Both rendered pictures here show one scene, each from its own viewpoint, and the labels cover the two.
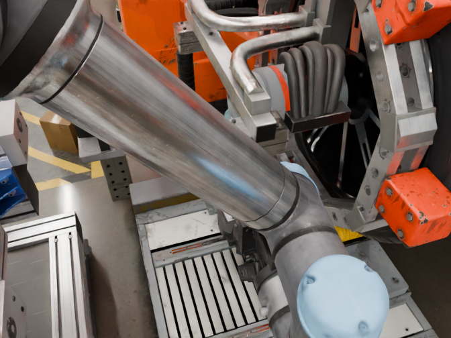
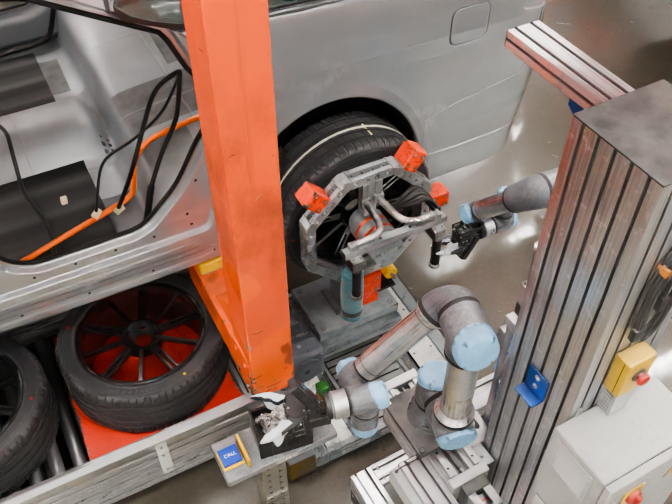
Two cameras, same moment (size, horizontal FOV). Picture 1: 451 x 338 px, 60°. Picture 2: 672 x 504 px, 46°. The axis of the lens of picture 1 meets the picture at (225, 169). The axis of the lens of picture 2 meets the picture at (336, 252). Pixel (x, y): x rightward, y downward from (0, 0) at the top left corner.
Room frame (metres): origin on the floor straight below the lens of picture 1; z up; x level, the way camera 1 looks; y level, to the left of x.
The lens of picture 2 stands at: (1.17, 1.91, 2.98)
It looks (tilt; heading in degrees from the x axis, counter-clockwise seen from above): 47 degrees down; 260
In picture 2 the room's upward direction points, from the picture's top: straight up
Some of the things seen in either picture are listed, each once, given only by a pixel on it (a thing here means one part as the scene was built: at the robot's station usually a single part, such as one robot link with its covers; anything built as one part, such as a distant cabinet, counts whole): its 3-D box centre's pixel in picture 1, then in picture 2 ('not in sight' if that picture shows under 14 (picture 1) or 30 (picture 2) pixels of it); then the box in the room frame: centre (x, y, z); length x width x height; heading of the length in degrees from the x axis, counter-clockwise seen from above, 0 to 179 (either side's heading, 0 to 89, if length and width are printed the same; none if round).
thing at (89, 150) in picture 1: (101, 117); (274, 441); (1.14, 0.45, 0.44); 0.43 x 0.17 x 0.03; 17
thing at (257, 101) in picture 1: (292, 41); (407, 199); (0.55, -0.10, 1.03); 0.19 x 0.18 x 0.11; 107
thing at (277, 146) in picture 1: (254, 135); (434, 227); (0.45, -0.04, 0.93); 0.09 x 0.05 x 0.05; 107
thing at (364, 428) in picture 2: not in sight; (363, 412); (0.90, 0.79, 1.11); 0.11 x 0.08 x 0.11; 95
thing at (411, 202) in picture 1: (415, 206); (434, 195); (0.38, -0.29, 0.85); 0.09 x 0.08 x 0.07; 17
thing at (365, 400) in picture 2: not in sight; (366, 398); (0.89, 0.81, 1.21); 0.11 x 0.08 x 0.09; 5
